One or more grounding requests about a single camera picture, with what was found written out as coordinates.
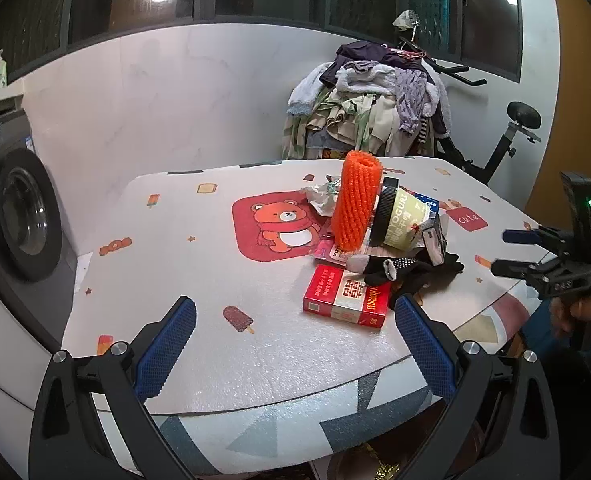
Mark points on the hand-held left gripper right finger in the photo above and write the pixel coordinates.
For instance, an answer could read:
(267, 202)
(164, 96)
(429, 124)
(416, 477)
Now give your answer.
(425, 350)

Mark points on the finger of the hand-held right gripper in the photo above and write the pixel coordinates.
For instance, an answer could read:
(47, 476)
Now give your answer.
(510, 267)
(523, 236)

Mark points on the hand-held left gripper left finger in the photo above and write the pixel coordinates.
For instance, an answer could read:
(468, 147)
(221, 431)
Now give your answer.
(168, 345)

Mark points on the black knit glove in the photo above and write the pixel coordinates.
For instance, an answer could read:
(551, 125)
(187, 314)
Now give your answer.
(420, 275)

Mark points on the red cigarette box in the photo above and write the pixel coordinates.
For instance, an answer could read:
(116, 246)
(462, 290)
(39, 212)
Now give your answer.
(345, 297)

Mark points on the blue ice cream box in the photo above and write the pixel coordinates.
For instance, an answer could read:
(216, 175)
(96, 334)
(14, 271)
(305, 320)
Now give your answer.
(425, 203)

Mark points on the yogurt jar with black lid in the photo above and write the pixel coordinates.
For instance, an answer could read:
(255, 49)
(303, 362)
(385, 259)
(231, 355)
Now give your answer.
(400, 220)

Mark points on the orange foam net sleeve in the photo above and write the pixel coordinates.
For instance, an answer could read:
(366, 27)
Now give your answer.
(355, 200)

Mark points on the person's right hand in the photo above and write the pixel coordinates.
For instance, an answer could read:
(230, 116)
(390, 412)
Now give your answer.
(565, 312)

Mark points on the printed bear foam mat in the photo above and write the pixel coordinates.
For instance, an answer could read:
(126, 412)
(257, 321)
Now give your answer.
(200, 280)

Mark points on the small silver packet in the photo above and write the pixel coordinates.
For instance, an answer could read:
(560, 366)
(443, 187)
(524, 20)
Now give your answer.
(434, 240)

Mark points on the black exercise bike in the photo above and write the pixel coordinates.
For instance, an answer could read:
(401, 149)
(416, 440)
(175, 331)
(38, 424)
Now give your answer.
(495, 155)

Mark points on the flat pink packet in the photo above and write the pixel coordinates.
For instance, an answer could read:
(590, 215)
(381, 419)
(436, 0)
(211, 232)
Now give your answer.
(330, 252)

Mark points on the geometric patterned tablecloth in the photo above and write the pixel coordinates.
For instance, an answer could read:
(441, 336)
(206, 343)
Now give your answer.
(295, 435)

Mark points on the crumpled white wrapper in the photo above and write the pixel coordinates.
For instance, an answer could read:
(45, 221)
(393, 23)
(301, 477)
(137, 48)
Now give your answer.
(320, 196)

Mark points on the grey washing machine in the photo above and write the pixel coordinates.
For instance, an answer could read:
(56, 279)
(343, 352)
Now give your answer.
(20, 220)

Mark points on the pile of clothes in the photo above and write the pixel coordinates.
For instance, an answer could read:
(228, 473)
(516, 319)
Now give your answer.
(370, 105)

